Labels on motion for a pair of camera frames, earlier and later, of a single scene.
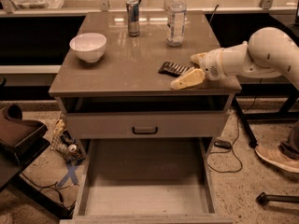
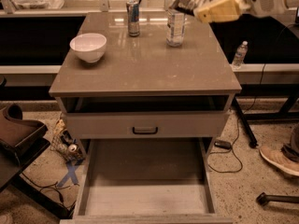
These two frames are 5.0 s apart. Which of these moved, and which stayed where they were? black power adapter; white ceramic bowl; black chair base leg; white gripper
Moved: white gripper
Stayed: white ceramic bowl; black chair base leg; black power adapter
